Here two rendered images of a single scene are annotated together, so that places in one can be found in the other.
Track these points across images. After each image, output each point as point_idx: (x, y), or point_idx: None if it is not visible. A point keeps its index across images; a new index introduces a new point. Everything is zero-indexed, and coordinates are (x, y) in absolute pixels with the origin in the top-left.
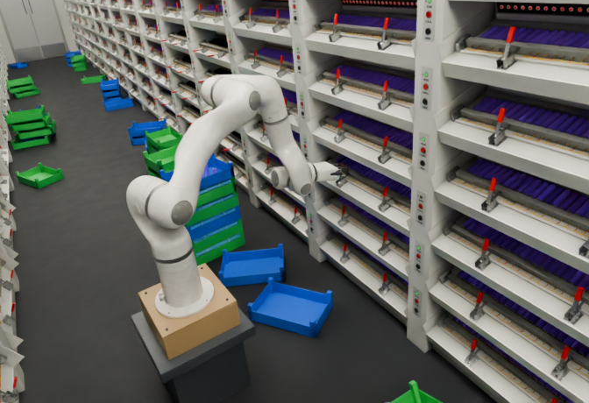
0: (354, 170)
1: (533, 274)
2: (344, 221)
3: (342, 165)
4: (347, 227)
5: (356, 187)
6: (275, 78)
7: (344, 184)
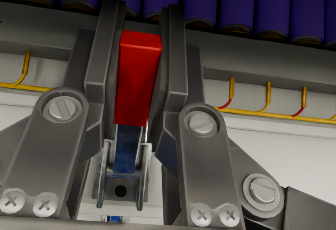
0: (139, 8)
1: None
2: (125, 217)
3: (171, 67)
4: (145, 220)
5: (259, 136)
6: None
7: (151, 161)
